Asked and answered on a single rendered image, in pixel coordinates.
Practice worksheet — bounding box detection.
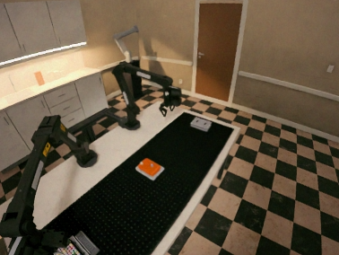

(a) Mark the white slotted holder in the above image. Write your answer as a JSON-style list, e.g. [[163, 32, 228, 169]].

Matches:
[[75, 231, 100, 255]]

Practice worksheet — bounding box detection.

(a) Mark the orange tube rack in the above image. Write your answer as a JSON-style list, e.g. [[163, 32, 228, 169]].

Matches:
[[138, 159, 161, 177]]

